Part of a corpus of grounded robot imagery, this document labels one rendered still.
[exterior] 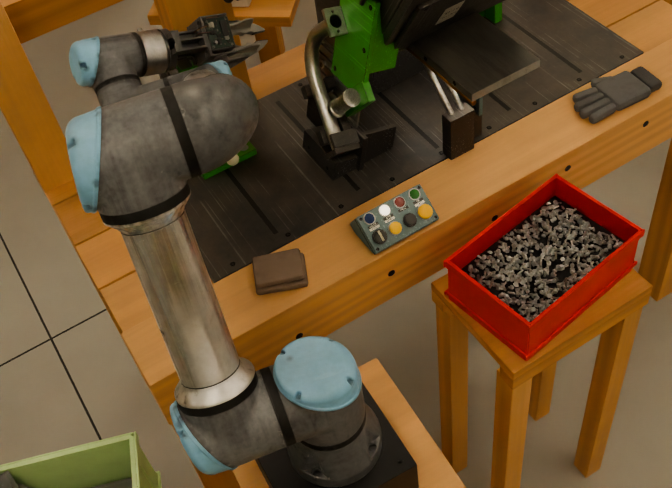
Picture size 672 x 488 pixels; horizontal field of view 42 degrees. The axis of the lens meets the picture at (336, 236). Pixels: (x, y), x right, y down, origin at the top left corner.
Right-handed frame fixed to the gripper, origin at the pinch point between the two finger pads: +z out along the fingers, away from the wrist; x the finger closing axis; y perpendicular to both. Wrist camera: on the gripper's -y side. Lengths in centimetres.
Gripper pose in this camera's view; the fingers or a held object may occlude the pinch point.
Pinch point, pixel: (257, 37)
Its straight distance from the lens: 167.0
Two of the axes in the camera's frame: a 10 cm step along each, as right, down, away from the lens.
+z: 8.2, -2.6, 5.1
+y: 5.0, -1.1, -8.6
